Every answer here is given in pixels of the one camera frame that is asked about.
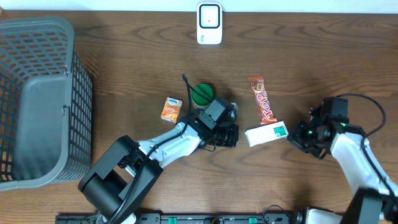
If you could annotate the green lid jar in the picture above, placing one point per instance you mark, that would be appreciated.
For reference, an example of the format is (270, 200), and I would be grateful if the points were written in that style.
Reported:
(202, 96)

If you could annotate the white barcode scanner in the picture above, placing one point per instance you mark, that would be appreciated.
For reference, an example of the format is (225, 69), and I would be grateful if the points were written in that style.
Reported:
(209, 23)

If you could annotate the white green box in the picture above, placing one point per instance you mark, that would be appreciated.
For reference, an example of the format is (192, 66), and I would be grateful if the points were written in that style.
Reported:
(266, 133)

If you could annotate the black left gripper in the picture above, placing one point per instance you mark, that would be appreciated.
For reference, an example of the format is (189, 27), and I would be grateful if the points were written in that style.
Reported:
(234, 135)

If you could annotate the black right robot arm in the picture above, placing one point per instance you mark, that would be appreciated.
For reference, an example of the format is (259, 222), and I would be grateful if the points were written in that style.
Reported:
(375, 195)

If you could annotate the orange Top chocolate bar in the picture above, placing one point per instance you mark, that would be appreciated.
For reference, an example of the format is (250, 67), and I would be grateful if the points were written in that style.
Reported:
(262, 100)

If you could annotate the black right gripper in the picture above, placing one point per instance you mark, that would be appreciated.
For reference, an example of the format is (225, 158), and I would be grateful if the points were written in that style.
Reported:
(295, 137)

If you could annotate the orange small carton box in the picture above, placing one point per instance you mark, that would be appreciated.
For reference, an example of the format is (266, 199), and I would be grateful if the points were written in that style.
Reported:
(171, 109)

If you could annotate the grey plastic mesh basket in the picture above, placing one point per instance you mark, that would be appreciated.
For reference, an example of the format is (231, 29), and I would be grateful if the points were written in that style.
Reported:
(46, 104)

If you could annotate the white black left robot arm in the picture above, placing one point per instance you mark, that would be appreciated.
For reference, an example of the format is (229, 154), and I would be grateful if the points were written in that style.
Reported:
(119, 181)

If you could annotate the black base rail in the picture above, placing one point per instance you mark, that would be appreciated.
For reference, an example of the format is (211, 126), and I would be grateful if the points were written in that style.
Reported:
(155, 218)

